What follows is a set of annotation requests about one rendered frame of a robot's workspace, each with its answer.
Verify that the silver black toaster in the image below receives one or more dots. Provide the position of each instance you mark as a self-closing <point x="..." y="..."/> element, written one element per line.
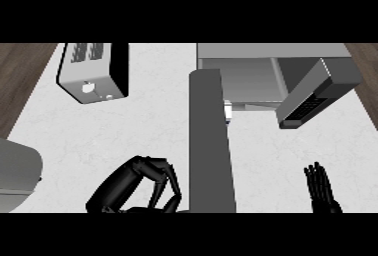
<point x="93" y="73"/>

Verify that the grey microwave door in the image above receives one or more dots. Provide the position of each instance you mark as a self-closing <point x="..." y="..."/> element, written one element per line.
<point x="208" y="143"/>

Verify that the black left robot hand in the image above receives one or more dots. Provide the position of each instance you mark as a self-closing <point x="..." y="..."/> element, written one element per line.
<point x="122" y="186"/>

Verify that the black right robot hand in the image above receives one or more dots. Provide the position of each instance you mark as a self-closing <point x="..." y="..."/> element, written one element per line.
<point x="322" y="190"/>

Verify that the grey rounded appliance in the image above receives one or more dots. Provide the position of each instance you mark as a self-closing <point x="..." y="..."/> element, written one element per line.
<point x="16" y="176"/>

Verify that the grey microwave body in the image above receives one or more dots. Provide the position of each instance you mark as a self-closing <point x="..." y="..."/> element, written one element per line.
<point x="289" y="80"/>

